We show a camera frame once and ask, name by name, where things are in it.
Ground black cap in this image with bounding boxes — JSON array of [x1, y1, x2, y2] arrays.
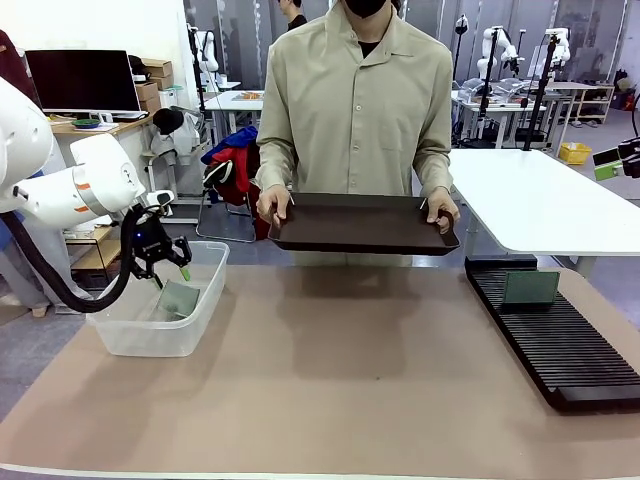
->
[[152, 107, 185, 135]]

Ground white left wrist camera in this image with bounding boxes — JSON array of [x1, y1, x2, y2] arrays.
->
[[144, 189, 176, 216]]

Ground red and blue clothes pile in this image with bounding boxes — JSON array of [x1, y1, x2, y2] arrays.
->
[[201, 124, 261, 241]]

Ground small wooden shelf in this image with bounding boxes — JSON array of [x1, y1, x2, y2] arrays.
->
[[64, 224, 126, 289]]

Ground person's beige shirt torso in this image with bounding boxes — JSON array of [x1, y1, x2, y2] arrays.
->
[[255, 0, 455, 269]]

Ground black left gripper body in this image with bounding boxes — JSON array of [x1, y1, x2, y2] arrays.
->
[[130, 212, 176, 269]]

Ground yellow plastic crate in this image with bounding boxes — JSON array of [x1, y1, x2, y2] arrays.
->
[[558, 142, 593, 165]]

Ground person's left forearm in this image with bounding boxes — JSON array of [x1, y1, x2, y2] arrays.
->
[[413, 149, 454, 196]]

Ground black face mask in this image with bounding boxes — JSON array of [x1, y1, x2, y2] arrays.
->
[[344, 0, 389, 19]]

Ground person's right hand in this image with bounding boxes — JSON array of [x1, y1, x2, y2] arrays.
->
[[256, 187, 294, 226]]

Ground background person in black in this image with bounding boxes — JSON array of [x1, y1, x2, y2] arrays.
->
[[277, 0, 309, 30]]

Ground black slotted PCB rack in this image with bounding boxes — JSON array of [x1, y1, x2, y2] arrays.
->
[[464, 254, 640, 414]]

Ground large white table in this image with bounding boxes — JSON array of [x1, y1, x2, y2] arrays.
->
[[447, 148, 640, 279]]

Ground black tripod lamp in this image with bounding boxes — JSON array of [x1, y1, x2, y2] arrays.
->
[[452, 13, 469, 86]]

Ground clear plastic storage box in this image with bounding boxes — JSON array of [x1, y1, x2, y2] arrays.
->
[[85, 240, 231, 358]]

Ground black pole stand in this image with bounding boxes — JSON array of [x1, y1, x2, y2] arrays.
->
[[522, 29, 561, 151]]

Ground green PCB board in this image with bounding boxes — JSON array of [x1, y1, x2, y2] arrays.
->
[[503, 271, 559, 305], [158, 280, 201, 321]]

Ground black computer monitor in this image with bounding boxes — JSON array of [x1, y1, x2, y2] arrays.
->
[[24, 48, 143, 115]]

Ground person's left hand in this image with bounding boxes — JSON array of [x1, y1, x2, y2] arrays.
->
[[425, 189, 460, 234]]

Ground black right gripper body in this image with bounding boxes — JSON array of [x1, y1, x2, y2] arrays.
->
[[618, 139, 640, 180]]

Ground dark brown serving tray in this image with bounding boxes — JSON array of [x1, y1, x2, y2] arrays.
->
[[268, 192, 461, 257]]

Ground white hanging garment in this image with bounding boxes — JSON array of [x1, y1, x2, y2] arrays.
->
[[149, 110, 201, 167]]

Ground person's right forearm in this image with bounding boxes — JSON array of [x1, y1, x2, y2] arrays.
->
[[257, 144, 296, 194]]

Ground wooden background shelving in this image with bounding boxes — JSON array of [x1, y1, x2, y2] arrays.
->
[[547, 81, 616, 126]]

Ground white background table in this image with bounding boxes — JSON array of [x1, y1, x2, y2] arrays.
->
[[451, 88, 549, 149], [202, 89, 265, 146]]

